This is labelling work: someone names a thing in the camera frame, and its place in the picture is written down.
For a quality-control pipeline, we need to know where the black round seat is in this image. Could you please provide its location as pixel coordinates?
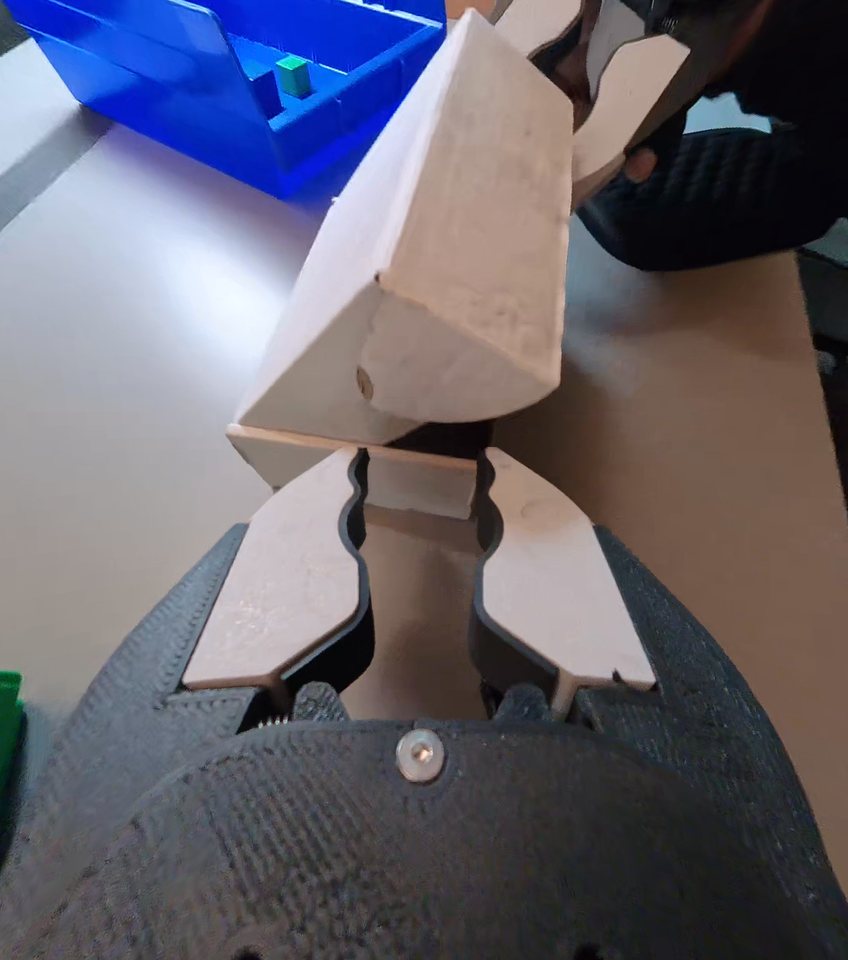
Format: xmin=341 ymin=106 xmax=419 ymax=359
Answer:
xmin=577 ymin=127 xmax=848 ymax=273

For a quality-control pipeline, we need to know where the white cardboard box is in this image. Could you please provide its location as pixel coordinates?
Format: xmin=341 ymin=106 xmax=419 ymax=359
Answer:
xmin=227 ymin=9 xmax=575 ymax=520

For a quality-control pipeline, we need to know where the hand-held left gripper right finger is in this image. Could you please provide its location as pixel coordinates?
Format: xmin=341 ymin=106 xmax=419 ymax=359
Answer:
xmin=471 ymin=447 xmax=657 ymax=719

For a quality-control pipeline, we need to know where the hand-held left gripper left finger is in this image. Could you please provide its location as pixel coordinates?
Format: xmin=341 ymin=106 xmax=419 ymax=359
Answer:
xmin=184 ymin=447 xmax=374 ymax=704

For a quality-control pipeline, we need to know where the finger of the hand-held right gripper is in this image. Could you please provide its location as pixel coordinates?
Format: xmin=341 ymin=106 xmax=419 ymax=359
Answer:
xmin=571 ymin=36 xmax=692 ymax=209
xmin=495 ymin=0 xmax=584 ymax=61

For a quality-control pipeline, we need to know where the blue plastic bin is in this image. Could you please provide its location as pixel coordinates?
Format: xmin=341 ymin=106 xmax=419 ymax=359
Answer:
xmin=2 ymin=0 xmax=447 ymax=201

